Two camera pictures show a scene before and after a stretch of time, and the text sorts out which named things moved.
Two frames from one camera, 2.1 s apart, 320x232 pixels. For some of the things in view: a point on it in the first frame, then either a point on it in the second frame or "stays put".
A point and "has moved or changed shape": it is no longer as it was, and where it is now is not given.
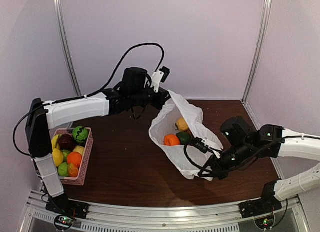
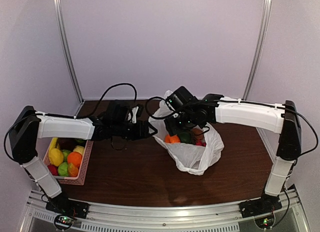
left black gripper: [162, 97] -> [141, 131]
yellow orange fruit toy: [72, 170] stays put
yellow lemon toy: [58, 156] stays put
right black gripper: [221, 172] -> [173, 128]
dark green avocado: [185, 137] stays put
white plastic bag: [192, 160] has moved or changed shape
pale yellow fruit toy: [79, 149] stays put
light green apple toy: [63, 169] stays put
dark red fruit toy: [66, 141] stays put
